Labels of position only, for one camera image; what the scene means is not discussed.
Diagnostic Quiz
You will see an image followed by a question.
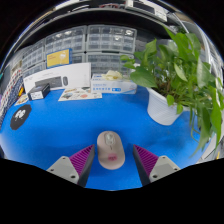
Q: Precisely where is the beige computer mouse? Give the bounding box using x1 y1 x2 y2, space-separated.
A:
96 130 126 171

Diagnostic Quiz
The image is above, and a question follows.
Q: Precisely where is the yellow and blue box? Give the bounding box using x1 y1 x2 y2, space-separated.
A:
45 48 73 70

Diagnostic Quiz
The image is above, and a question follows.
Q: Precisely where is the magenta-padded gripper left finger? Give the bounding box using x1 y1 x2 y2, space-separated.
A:
46 144 96 188

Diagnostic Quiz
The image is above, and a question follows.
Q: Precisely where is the white blue glove box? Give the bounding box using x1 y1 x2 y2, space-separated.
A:
90 70 138 95

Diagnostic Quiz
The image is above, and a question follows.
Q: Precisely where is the black round mouse pad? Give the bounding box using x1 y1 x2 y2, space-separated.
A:
9 103 33 131

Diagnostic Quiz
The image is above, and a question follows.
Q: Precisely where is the white keyboard packaging box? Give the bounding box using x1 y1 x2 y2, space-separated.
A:
22 62 92 94

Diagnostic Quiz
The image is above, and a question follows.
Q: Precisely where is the small black product box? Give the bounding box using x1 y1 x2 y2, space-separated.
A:
27 83 51 101

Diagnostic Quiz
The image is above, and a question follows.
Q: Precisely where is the green plant in white pot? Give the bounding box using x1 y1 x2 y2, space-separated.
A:
119 25 224 158

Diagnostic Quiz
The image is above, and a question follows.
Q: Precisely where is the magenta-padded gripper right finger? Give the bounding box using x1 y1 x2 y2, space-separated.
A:
132 144 182 188

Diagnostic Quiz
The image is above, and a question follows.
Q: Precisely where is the red white checked cloth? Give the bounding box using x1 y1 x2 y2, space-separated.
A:
3 68 24 101

